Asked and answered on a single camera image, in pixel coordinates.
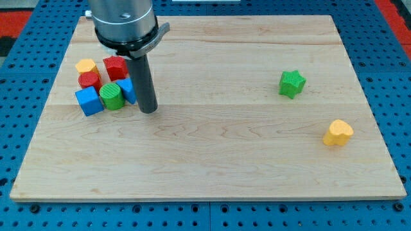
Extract black clamp mount ring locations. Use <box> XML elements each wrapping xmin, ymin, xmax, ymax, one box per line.
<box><xmin>94</xmin><ymin>18</ymin><xmax>170</xmax><ymax>60</ymax></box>

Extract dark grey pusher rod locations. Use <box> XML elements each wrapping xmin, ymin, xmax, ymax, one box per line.
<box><xmin>126</xmin><ymin>55</ymin><xmax>158</xmax><ymax>114</ymax></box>

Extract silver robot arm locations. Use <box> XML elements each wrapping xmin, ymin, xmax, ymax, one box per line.
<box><xmin>88</xmin><ymin>0</ymin><xmax>170</xmax><ymax>114</ymax></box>

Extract red star block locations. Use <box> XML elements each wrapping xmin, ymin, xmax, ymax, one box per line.
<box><xmin>103</xmin><ymin>56</ymin><xmax>128</xmax><ymax>81</ymax></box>

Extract green star block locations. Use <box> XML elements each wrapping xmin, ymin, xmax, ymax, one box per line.
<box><xmin>279</xmin><ymin>70</ymin><xmax>306</xmax><ymax>99</ymax></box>

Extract blue triangular block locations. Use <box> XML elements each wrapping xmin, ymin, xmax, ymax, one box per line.
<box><xmin>116</xmin><ymin>78</ymin><xmax>137</xmax><ymax>105</ymax></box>

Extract green cylinder block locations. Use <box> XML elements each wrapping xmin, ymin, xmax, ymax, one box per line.
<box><xmin>99</xmin><ymin>83</ymin><xmax>125</xmax><ymax>110</ymax></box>

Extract yellow hexagon block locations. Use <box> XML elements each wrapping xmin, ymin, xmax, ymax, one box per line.
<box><xmin>75</xmin><ymin>59</ymin><xmax>100</xmax><ymax>76</ymax></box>

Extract red cylinder block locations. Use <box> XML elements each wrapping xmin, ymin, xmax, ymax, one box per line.
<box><xmin>78</xmin><ymin>71</ymin><xmax>102</xmax><ymax>94</ymax></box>

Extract blue cube block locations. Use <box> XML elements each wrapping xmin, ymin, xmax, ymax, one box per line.
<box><xmin>75</xmin><ymin>86</ymin><xmax>104</xmax><ymax>116</ymax></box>

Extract light wooden board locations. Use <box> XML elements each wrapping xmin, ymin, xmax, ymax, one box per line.
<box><xmin>10</xmin><ymin>15</ymin><xmax>407</xmax><ymax>203</ymax></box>

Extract yellow heart block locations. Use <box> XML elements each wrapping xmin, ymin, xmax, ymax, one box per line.
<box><xmin>322</xmin><ymin>119</ymin><xmax>354</xmax><ymax>146</ymax></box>

